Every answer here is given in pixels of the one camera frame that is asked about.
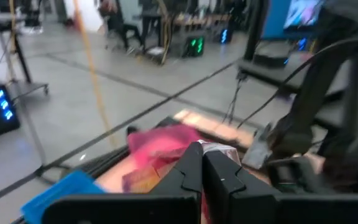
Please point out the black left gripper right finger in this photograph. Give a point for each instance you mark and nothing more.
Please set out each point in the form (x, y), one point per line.
(235, 193)

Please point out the blue plastic basket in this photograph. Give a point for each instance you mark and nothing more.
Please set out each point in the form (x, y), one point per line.
(67, 189)

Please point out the red snack packet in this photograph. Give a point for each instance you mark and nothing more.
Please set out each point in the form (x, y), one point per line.
(219, 149)

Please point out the pink translucent plastic bin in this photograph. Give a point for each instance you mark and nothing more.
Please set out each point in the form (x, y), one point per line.
(163, 140)

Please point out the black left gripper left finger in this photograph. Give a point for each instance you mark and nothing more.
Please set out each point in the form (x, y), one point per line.
(179, 193)

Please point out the black computer green lights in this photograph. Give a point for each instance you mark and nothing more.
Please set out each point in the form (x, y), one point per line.
(194, 46)

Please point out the metal wheeled cart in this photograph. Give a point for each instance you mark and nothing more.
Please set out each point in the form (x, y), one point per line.
(20, 62)

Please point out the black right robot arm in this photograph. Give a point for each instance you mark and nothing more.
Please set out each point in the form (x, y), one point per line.
(322, 109)

